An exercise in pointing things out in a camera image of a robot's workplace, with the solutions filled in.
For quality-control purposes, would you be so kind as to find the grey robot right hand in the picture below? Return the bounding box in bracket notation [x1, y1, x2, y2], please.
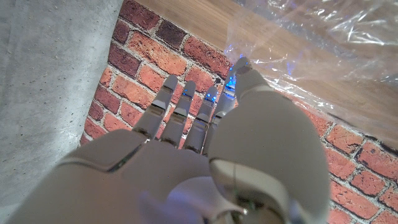
[5, 55, 331, 224]

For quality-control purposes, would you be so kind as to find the clear plastic wrap sheet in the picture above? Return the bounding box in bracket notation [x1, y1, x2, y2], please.
[223, 0, 398, 142]

